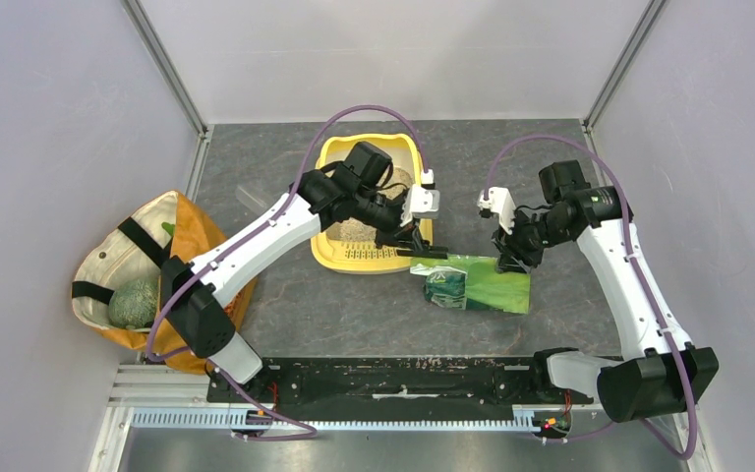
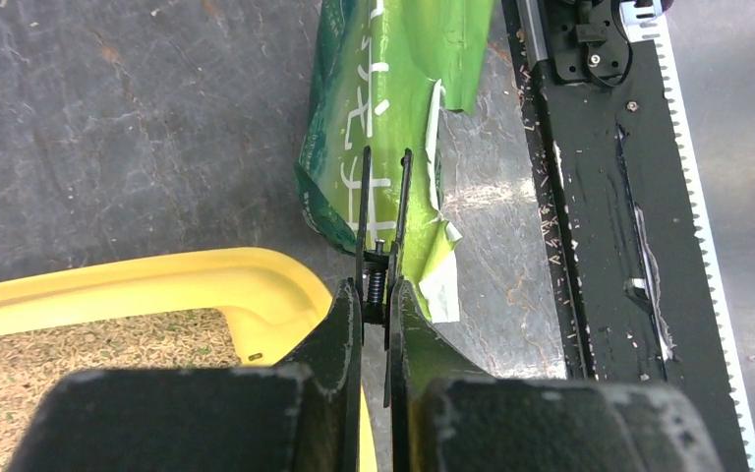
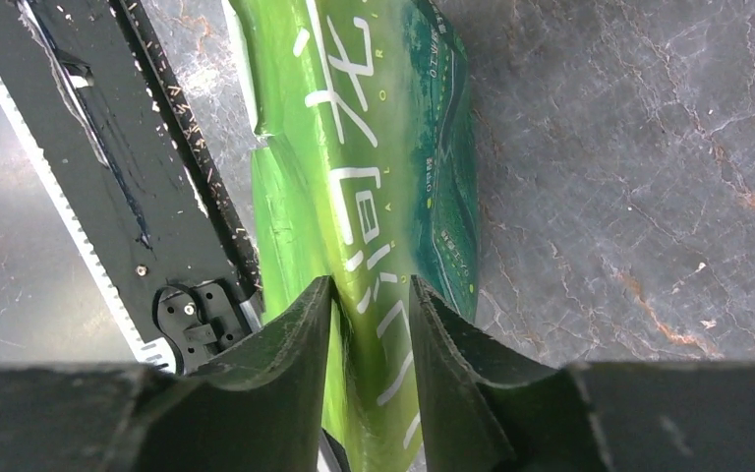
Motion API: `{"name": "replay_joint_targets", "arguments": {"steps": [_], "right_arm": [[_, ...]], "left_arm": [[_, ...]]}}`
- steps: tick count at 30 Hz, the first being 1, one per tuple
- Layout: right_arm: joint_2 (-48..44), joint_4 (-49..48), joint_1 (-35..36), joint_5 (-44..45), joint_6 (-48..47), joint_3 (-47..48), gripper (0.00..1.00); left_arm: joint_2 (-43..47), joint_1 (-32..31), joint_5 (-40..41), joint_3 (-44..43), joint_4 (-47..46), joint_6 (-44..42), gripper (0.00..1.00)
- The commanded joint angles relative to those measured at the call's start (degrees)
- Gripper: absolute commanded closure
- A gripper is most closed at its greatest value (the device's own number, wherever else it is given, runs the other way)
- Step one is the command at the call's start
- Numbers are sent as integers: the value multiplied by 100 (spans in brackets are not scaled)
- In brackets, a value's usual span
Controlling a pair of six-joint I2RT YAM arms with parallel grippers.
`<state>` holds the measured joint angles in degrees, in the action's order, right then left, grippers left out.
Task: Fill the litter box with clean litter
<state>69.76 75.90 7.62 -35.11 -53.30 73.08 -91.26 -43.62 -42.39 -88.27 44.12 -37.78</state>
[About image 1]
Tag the yellow litter box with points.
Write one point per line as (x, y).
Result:
(349, 246)

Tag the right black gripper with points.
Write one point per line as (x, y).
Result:
(513, 243)

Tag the orange tote bag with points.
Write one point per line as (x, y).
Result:
(116, 288)

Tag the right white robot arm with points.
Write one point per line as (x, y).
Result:
(660, 371)

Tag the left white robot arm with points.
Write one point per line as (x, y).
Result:
(195, 294)

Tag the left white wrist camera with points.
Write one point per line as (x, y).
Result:
(422, 200)

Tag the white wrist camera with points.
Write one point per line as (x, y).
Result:
(422, 200)
(499, 202)

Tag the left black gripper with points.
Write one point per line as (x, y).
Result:
(406, 236)

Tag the green litter bag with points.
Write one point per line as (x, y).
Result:
(472, 283)

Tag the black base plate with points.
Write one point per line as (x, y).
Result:
(403, 388)

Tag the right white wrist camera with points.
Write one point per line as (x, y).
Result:
(499, 202)

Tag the black plastic clip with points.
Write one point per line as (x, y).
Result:
(426, 252)

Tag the green round melon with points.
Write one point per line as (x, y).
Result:
(135, 303)

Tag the clear plastic tube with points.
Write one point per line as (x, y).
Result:
(255, 199)

